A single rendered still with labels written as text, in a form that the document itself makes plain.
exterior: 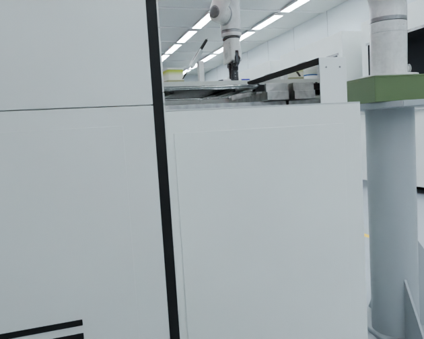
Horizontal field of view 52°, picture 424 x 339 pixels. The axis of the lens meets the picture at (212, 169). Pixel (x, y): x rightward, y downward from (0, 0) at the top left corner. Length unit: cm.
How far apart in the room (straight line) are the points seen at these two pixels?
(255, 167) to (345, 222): 34
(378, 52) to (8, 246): 126
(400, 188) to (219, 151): 69
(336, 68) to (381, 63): 24
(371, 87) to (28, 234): 109
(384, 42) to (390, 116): 24
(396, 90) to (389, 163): 24
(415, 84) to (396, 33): 19
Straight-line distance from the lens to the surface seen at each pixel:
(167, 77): 186
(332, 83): 140
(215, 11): 184
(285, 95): 151
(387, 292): 168
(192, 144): 114
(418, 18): 528
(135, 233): 93
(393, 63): 160
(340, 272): 138
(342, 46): 631
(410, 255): 165
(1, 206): 91
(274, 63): 824
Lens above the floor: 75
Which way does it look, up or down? 5 degrees down
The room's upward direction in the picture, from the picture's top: 4 degrees counter-clockwise
